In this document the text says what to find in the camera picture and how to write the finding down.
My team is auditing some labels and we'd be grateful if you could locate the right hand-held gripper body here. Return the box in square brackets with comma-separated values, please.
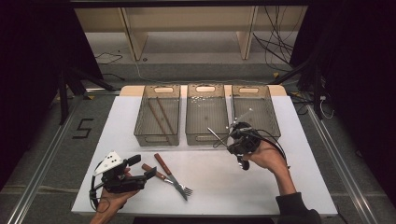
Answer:
[229, 107, 262, 156]

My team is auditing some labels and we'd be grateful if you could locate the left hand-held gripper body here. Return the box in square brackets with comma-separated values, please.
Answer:
[93, 150, 148, 194]

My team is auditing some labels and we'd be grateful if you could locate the brown-handled fork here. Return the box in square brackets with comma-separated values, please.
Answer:
[141, 163, 194, 197]

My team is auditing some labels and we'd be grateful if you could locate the brown-handled table knife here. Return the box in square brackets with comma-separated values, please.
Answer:
[153, 152, 190, 202]

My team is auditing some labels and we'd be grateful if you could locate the metal spoon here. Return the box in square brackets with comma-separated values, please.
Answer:
[207, 126, 251, 172]

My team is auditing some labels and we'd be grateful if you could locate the transparent grey plastic bin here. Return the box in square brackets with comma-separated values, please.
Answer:
[134, 84, 181, 147]
[185, 83, 231, 147]
[231, 84, 282, 148]

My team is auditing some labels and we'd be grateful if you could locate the brown wooden chopstick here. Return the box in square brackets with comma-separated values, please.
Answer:
[155, 96, 177, 136]
[147, 99, 173, 146]

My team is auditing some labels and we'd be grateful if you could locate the person's left hand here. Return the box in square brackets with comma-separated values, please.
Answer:
[96, 189, 141, 216]

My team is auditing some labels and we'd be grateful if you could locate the person's right hand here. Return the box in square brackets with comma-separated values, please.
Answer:
[242, 141, 290, 179]

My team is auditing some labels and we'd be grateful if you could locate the black metal stand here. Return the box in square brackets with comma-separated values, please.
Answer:
[268, 52, 325, 121]
[57, 66, 117, 126]

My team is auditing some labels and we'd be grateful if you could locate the light wooden shelf unit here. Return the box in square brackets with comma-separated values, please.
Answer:
[74, 6, 308, 62]

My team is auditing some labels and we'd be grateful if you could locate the black curtain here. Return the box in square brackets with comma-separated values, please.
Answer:
[290, 0, 396, 206]
[0, 0, 104, 190]

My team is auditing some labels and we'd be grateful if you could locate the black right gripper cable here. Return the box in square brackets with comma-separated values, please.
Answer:
[248, 128, 291, 171]

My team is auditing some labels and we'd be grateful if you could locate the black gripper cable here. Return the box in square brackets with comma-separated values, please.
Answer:
[248, 128, 291, 171]
[89, 174, 110, 215]

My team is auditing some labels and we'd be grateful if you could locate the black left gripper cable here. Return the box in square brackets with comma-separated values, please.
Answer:
[89, 174, 110, 215]

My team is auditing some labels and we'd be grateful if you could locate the aluminium floor rail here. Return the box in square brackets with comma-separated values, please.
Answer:
[305, 104, 380, 224]
[6, 95, 86, 224]

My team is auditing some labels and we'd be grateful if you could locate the white cable with plug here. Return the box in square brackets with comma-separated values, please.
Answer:
[318, 94, 336, 121]

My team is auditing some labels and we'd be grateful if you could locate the bundle of black cables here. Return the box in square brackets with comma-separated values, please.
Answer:
[251, 6, 297, 73]

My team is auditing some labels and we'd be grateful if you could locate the black floor cable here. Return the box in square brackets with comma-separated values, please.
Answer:
[94, 50, 124, 66]

